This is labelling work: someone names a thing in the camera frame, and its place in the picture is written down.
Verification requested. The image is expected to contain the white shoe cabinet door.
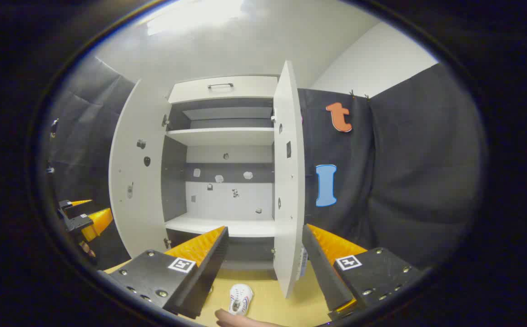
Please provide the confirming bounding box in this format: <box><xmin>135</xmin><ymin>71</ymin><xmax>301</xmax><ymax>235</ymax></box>
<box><xmin>108</xmin><ymin>78</ymin><xmax>173</xmax><ymax>259</ymax></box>
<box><xmin>272</xmin><ymin>60</ymin><xmax>306</xmax><ymax>299</ymax></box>

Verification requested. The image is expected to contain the white canvas shoe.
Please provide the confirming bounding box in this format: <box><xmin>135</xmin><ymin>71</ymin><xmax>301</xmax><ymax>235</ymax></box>
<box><xmin>229</xmin><ymin>283</ymin><xmax>254</xmax><ymax>316</ymax></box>

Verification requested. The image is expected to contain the black backdrop cloth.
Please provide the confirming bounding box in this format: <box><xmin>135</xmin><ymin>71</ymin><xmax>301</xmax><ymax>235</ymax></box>
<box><xmin>45</xmin><ymin>54</ymin><xmax>489</xmax><ymax>273</ymax></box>

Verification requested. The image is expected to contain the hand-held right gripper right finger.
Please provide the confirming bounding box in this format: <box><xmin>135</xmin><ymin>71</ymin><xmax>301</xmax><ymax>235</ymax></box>
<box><xmin>301</xmin><ymin>223</ymin><xmax>424</xmax><ymax>322</ymax></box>

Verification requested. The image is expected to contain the white cabinet shelf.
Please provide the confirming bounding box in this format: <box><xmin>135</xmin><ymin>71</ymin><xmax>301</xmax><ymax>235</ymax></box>
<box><xmin>165</xmin><ymin>215</ymin><xmax>277</xmax><ymax>238</ymax></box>
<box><xmin>166</xmin><ymin>128</ymin><xmax>275</xmax><ymax>147</ymax></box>

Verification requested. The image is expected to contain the white shoe cabinet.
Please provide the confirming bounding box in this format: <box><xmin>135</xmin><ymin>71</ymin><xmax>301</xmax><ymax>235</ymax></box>
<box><xmin>161</xmin><ymin>75</ymin><xmax>278</xmax><ymax>280</ymax></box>

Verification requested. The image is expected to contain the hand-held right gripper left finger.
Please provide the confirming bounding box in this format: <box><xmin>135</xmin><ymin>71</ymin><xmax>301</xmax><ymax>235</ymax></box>
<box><xmin>96</xmin><ymin>226</ymin><xmax>229</xmax><ymax>319</ymax></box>

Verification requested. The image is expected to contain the white cabinet drawer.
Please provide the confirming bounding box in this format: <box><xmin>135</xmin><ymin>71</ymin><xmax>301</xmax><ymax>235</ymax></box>
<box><xmin>168</xmin><ymin>75</ymin><xmax>278</xmax><ymax>104</ymax></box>

